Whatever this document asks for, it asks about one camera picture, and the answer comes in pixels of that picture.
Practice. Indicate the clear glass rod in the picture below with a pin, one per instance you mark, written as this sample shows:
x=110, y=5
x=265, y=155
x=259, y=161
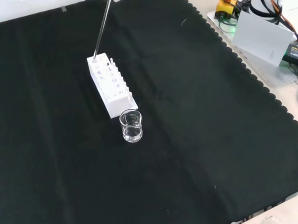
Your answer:
x=103, y=24

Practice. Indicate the white test tube rack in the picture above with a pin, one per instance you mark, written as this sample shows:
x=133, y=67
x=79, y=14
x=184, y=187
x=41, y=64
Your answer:
x=107, y=94

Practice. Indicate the small clear glass beaker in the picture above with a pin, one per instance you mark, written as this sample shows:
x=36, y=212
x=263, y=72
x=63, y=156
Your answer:
x=131, y=133

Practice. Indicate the yellow stop button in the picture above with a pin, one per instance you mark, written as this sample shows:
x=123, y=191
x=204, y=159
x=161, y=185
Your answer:
x=225, y=8

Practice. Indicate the black bench cloth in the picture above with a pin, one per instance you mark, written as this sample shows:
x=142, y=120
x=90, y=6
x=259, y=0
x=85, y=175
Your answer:
x=188, y=124

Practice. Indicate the pale board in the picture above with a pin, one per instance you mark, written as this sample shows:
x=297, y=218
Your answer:
x=260, y=37

